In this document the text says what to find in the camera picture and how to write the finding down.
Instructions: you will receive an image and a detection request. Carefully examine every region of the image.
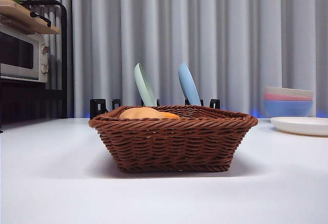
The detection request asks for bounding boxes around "orange corn cob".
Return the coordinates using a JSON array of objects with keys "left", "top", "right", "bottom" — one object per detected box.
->
[{"left": 156, "top": 111, "right": 181, "bottom": 119}]

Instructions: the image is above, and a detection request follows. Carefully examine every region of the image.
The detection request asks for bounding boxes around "tan potato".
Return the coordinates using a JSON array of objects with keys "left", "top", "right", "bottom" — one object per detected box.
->
[{"left": 119, "top": 107, "right": 167, "bottom": 119}]

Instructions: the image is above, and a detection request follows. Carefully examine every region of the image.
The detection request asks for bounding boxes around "brown wicker basket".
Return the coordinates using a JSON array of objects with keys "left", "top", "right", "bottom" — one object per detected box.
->
[{"left": 88, "top": 105, "right": 259, "bottom": 173}]

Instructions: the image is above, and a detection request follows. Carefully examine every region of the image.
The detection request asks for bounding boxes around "pale green plate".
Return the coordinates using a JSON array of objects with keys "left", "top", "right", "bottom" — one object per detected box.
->
[{"left": 133, "top": 63, "right": 157, "bottom": 107}]

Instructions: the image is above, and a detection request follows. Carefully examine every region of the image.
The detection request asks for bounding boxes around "pale blue plate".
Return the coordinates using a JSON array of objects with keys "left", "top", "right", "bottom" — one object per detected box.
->
[{"left": 177, "top": 62, "right": 202, "bottom": 106}]

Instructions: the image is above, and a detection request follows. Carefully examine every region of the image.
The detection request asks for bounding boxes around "black plate rack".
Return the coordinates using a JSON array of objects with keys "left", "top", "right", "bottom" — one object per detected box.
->
[{"left": 89, "top": 98, "right": 221, "bottom": 119}]

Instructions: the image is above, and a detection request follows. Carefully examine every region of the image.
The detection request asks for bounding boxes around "grey curtain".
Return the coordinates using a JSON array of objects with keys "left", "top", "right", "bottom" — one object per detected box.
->
[{"left": 0, "top": 0, "right": 328, "bottom": 119}]

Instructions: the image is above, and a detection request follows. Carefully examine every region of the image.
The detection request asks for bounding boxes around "pink bowl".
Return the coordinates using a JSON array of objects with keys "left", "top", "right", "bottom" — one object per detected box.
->
[{"left": 263, "top": 92, "right": 314, "bottom": 101}]

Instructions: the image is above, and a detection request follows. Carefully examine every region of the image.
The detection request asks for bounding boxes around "blue bowl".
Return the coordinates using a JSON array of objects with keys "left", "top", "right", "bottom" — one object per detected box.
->
[{"left": 263, "top": 99, "right": 314, "bottom": 118}]

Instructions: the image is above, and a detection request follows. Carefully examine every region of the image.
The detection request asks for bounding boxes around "beige bowl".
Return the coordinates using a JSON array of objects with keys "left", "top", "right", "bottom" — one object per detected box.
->
[{"left": 263, "top": 86, "right": 314, "bottom": 97}]

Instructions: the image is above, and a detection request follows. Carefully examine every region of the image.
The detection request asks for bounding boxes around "cream flat plate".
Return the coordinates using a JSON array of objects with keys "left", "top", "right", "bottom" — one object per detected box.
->
[{"left": 270, "top": 116, "right": 328, "bottom": 136}]

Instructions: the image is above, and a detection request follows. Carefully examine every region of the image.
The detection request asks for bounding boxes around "black metal shelf frame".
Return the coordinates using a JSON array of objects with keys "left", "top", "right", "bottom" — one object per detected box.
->
[{"left": 0, "top": 0, "right": 69, "bottom": 133}]

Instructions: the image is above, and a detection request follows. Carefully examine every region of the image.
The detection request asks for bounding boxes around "wooden tray with black handle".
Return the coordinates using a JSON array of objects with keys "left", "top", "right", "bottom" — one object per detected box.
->
[{"left": 0, "top": 0, "right": 62, "bottom": 34}]

